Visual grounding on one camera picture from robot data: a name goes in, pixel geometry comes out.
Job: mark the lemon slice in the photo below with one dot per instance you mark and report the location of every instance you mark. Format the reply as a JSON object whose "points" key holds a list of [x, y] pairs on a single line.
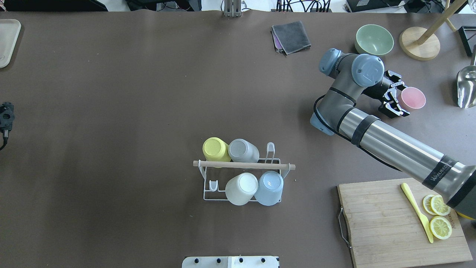
{"points": [[438, 206], [440, 227], [426, 202]]}

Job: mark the pink cup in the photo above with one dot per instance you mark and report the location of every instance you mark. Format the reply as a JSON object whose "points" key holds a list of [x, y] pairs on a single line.
{"points": [[411, 98]]}

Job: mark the aluminium frame post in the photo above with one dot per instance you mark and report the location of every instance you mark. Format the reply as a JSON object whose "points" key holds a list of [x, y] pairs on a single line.
{"points": [[232, 8]]}

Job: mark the cream plastic tray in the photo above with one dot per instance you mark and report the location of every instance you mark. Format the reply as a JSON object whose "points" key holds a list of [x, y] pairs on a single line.
{"points": [[9, 32]]}

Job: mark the green bowl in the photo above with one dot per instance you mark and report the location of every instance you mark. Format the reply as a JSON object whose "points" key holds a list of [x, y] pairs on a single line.
{"points": [[374, 40]]}

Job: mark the grey cup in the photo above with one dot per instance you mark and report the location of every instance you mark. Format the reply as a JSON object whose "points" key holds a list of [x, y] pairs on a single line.
{"points": [[243, 151]]}

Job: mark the wooden mug tree stand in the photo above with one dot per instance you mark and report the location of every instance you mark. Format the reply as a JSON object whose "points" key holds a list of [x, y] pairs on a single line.
{"points": [[422, 44]]}

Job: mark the black tray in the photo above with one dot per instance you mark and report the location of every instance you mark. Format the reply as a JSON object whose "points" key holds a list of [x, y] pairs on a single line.
{"points": [[467, 36]]}

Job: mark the grey cloth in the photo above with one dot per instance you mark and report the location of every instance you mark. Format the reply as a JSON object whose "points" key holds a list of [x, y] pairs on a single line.
{"points": [[292, 36]]}

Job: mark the yellow cup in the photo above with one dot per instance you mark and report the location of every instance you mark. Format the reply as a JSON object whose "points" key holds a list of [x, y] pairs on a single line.
{"points": [[215, 150]]}

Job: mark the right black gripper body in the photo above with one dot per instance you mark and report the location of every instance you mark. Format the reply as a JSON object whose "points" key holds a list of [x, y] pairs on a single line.
{"points": [[376, 92]]}

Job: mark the purple cloth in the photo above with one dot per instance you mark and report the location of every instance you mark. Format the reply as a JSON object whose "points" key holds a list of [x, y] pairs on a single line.
{"points": [[277, 43]]}

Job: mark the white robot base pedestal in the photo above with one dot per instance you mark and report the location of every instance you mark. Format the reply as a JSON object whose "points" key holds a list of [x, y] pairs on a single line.
{"points": [[231, 262]]}

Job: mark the white cup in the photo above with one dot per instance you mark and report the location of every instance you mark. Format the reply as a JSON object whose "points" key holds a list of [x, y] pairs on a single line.
{"points": [[240, 189]]}

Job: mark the blue cup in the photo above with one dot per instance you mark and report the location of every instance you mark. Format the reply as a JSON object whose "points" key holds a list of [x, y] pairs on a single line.
{"points": [[270, 188]]}

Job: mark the metal scoop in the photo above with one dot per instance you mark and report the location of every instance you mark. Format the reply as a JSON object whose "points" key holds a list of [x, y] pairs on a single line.
{"points": [[466, 84]]}

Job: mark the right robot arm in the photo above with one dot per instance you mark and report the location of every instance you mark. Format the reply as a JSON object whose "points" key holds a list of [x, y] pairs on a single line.
{"points": [[336, 113]]}

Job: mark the yellow plastic knife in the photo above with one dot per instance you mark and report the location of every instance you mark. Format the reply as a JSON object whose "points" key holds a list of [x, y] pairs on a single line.
{"points": [[423, 218]]}

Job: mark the wooden cutting board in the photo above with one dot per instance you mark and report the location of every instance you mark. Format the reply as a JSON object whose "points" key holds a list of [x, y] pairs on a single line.
{"points": [[384, 230]]}

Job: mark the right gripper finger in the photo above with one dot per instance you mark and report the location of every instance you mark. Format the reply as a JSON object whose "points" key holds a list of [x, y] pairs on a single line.
{"points": [[390, 106], [399, 85]]}

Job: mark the white wire cup rack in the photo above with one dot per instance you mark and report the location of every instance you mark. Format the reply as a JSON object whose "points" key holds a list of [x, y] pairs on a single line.
{"points": [[217, 174]]}

